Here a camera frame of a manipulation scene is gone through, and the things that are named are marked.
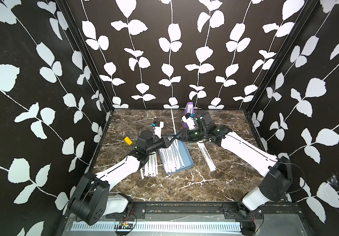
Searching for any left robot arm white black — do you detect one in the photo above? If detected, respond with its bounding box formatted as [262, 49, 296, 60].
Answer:
[67, 130, 174, 225]

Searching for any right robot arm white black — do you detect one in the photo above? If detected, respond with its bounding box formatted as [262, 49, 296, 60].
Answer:
[182, 111, 293, 218]

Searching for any blue storage box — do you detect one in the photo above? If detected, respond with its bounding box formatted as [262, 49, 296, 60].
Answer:
[157, 139, 194, 175]

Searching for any yellow block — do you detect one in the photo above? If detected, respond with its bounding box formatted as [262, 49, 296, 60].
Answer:
[124, 137, 133, 145]

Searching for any left pile white straw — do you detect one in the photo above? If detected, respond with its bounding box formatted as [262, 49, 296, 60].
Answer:
[140, 153, 158, 180]

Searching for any pile white straw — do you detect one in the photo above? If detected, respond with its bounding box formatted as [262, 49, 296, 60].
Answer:
[140, 153, 158, 180]
[197, 142, 217, 172]

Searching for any purple metronome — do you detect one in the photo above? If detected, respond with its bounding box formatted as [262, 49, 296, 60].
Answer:
[184, 102, 194, 117]

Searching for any right pile white straw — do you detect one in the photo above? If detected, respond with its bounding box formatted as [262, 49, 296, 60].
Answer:
[197, 142, 217, 172]

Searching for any small electronics board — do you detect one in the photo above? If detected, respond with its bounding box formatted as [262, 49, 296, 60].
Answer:
[115, 221, 135, 231]

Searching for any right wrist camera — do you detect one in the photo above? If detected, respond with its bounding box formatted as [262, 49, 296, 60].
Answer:
[182, 113, 196, 130]

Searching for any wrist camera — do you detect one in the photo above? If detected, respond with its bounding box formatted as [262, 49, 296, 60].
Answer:
[182, 113, 196, 130]
[151, 121, 164, 138]

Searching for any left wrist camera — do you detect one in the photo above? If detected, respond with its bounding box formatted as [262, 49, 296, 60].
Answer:
[151, 121, 164, 138]

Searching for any white perforated cable duct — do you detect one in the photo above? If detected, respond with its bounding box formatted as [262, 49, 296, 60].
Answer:
[70, 221, 242, 234]

